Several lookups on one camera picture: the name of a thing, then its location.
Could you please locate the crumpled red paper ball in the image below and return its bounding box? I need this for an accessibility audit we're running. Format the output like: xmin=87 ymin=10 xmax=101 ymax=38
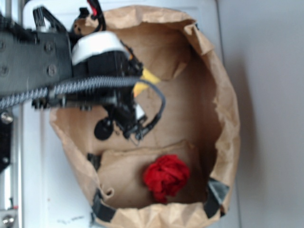
xmin=143 ymin=154 xmax=190 ymax=203

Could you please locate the yellow sponge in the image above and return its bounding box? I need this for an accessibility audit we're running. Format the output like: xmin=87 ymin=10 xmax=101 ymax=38
xmin=133 ymin=67 xmax=161 ymax=97

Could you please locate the aluminium frame rail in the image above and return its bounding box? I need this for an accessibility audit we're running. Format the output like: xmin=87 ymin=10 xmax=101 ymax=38
xmin=0 ymin=0 xmax=26 ymax=228

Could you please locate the brown paper bag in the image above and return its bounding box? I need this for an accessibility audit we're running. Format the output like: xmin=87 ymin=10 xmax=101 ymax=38
xmin=50 ymin=5 xmax=240 ymax=228

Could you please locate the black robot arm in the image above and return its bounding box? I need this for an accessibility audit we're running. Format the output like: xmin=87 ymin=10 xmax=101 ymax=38
xmin=0 ymin=0 xmax=166 ymax=141

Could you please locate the black mounting bracket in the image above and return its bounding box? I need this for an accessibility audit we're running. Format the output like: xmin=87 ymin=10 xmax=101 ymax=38
xmin=0 ymin=110 xmax=14 ymax=173

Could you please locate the grey braided cable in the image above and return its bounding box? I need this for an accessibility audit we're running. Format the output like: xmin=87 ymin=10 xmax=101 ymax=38
xmin=0 ymin=76 xmax=141 ymax=110

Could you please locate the red and black wire bundle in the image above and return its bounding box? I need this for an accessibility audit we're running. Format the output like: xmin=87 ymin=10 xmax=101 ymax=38
xmin=79 ymin=0 xmax=107 ymax=33

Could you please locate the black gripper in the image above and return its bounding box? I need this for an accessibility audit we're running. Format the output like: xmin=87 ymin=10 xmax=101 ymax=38
xmin=32 ymin=30 xmax=167 ymax=145

